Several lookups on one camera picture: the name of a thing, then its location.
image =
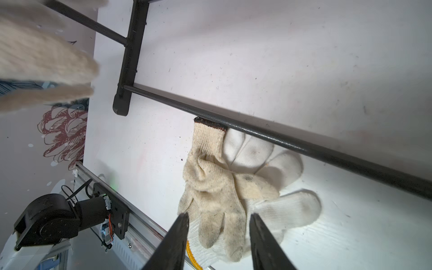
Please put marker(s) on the black clothes rack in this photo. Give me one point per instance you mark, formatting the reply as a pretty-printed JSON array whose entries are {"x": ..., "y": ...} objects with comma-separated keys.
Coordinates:
[{"x": 126, "y": 88}]

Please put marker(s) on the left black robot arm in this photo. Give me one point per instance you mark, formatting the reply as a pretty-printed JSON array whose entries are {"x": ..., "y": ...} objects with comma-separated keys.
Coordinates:
[{"x": 41, "y": 234}]

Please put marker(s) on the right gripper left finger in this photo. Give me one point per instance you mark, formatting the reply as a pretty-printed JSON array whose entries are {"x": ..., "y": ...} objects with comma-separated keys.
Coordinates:
[{"x": 170, "y": 254}]

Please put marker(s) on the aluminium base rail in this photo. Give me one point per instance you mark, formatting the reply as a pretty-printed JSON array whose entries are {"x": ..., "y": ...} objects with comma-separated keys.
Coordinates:
[{"x": 142, "y": 234}]

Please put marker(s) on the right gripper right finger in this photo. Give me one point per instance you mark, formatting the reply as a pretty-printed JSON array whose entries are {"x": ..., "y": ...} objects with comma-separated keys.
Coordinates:
[{"x": 266, "y": 252}]

